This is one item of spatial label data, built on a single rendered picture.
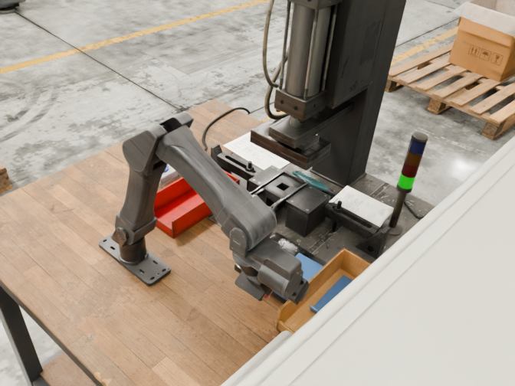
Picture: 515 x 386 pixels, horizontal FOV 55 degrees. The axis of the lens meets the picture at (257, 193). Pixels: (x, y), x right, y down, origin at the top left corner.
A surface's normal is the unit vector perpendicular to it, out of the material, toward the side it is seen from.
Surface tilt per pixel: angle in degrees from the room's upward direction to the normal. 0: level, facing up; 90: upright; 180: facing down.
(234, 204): 26
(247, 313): 0
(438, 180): 0
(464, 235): 0
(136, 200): 91
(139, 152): 90
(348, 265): 90
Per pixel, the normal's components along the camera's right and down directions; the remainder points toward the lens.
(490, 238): 0.06, -0.78
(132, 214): -0.54, 0.39
